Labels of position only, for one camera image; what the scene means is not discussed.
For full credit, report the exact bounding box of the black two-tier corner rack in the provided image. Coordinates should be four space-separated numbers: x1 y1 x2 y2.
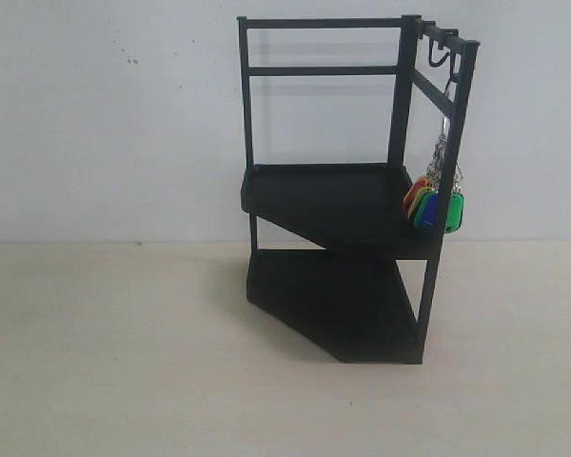
238 15 480 365

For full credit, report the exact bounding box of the colourful key tag bunch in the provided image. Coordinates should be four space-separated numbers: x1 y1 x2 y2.
402 75 467 238

